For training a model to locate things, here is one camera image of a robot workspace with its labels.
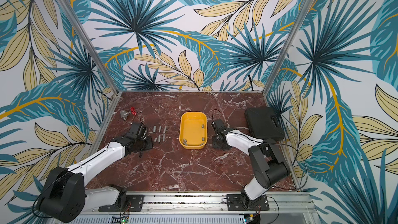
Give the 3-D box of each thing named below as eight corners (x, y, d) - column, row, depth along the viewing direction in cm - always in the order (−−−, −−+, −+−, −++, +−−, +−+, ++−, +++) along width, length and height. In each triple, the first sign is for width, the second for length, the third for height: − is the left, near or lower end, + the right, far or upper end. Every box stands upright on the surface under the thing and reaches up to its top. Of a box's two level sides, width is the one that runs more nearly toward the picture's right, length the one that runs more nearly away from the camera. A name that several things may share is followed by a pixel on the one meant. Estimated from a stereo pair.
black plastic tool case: (250, 139, 98) (253, 134, 92) (244, 112, 111) (246, 106, 106) (281, 140, 98) (285, 134, 93) (271, 112, 111) (275, 106, 106)
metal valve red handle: (122, 121, 105) (119, 117, 101) (122, 114, 108) (119, 109, 105) (137, 117, 107) (135, 113, 103) (136, 110, 111) (134, 106, 107)
